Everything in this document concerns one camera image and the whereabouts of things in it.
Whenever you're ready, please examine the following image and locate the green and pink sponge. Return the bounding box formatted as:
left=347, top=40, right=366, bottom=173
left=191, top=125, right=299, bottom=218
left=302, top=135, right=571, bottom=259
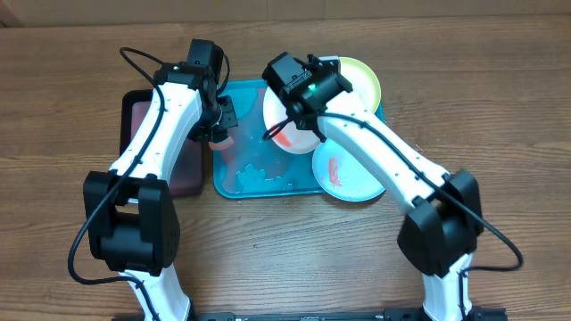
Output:
left=209, top=136, right=235, bottom=151

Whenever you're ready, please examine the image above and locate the yellow plate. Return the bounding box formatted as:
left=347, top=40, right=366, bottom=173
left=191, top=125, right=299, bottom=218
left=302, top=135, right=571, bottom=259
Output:
left=339, top=57, right=382, bottom=113

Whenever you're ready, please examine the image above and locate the teal serving tray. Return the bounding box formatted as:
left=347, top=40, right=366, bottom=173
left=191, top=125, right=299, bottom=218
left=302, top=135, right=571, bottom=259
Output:
left=212, top=78, right=387, bottom=200

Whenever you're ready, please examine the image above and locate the white plate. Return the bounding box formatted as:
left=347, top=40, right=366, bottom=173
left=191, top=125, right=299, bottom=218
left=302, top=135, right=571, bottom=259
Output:
left=262, top=87, right=320, bottom=154

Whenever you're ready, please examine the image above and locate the light blue plate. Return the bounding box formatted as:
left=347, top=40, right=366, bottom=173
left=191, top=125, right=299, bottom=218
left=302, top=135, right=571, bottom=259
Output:
left=311, top=140, right=385, bottom=202

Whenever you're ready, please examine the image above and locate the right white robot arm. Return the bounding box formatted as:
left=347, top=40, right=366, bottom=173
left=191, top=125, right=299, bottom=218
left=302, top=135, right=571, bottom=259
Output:
left=262, top=53, right=483, bottom=320

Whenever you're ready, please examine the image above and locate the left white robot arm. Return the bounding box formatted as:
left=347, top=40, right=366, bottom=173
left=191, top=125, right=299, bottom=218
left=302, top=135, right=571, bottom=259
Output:
left=68, top=39, right=237, bottom=320

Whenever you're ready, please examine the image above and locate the dark maroon tray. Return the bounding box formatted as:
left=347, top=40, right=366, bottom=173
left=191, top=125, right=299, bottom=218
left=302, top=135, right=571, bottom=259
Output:
left=120, top=89, right=204, bottom=197

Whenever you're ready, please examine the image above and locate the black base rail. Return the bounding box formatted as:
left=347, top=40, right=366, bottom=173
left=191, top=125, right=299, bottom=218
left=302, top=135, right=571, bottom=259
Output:
left=192, top=307, right=509, bottom=321

